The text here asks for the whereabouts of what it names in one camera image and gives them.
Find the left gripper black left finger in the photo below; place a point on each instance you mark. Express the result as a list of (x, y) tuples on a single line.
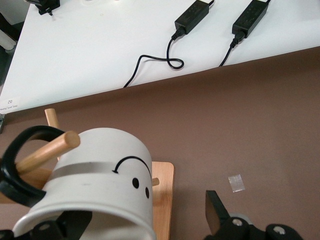
[(65, 225)]

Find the black power adapter brick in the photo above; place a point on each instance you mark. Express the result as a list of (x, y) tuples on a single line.
[(191, 15), (250, 17)]

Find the wooden mug tree stand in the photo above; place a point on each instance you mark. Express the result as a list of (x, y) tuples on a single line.
[(162, 200)]

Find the black wall plug charger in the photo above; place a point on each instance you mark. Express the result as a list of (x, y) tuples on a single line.
[(47, 5)]

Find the white paper label sticker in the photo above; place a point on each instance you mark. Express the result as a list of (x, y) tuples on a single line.
[(10, 103)]

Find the white smiley face cup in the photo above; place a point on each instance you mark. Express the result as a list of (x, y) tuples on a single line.
[(100, 155)]

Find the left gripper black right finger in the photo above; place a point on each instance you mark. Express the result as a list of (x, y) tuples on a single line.
[(225, 225)]

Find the brown table mat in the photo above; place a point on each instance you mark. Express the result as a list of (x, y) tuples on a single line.
[(225, 125)]

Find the clear tape piece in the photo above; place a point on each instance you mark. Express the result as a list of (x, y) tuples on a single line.
[(236, 182)]

